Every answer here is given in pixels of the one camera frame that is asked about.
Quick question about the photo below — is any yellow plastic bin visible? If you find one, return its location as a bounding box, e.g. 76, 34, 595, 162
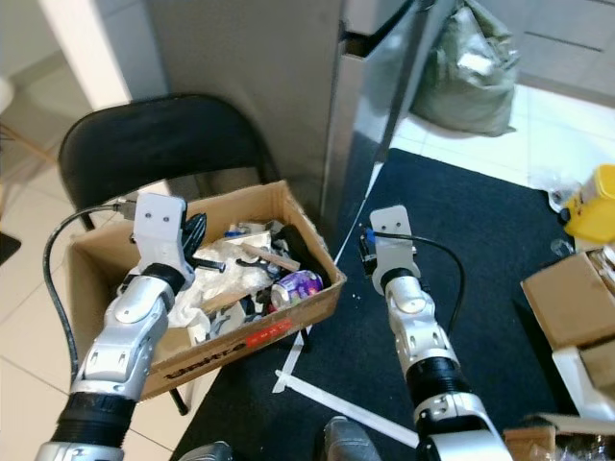
561, 162, 615, 244

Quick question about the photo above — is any crumpled white plastic bag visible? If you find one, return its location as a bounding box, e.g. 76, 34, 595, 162
165, 230, 280, 332

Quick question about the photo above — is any purple drink can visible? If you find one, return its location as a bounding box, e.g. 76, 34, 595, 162
270, 269, 326, 311

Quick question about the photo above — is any brown wooden stick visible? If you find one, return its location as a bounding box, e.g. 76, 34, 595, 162
240, 243, 300, 273

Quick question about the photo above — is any black padded chair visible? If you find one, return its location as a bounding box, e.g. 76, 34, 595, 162
58, 92, 276, 231

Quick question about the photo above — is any cardboard box with red label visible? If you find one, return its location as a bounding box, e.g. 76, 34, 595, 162
66, 180, 348, 400

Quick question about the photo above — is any large black floor mat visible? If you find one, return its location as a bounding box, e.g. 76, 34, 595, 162
171, 147, 615, 461

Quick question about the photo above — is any white tape strip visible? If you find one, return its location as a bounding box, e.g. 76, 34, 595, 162
272, 329, 421, 449

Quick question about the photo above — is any stainless steel door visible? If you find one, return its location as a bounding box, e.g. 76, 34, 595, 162
321, 0, 458, 262

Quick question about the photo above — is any grey cabinet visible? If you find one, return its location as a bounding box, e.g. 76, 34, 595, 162
144, 0, 347, 217

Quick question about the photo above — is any grey right robot foot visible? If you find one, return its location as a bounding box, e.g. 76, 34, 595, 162
321, 415, 378, 461

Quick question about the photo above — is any grey robot foot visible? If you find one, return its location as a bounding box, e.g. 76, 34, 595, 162
177, 441, 234, 461
321, 415, 378, 461

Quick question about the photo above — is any green woven sack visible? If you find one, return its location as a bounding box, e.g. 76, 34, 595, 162
407, 0, 521, 138

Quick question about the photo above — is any clear plastic bag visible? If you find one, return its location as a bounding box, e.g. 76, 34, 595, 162
545, 163, 582, 214

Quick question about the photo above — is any plain closed cardboard box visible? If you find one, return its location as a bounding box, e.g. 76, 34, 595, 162
521, 249, 615, 353

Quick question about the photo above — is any grey left robot foot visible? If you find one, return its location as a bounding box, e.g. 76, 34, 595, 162
177, 441, 234, 461

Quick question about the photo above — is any white foam block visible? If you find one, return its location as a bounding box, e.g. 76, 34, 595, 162
552, 340, 615, 421

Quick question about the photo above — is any open brown carton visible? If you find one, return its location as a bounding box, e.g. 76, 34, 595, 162
504, 412, 615, 461

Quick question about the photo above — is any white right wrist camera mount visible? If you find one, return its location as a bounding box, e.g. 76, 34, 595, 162
369, 205, 413, 281

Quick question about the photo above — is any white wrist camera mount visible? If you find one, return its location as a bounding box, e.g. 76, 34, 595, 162
134, 192, 189, 271
369, 205, 413, 281

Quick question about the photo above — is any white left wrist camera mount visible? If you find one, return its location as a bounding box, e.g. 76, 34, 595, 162
134, 192, 189, 271

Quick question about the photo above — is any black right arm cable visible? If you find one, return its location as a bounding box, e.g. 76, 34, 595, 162
374, 230, 468, 334

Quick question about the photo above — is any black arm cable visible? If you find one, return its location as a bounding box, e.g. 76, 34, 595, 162
42, 200, 141, 377
374, 230, 468, 334

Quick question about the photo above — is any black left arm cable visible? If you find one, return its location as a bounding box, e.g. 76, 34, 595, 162
42, 200, 141, 377

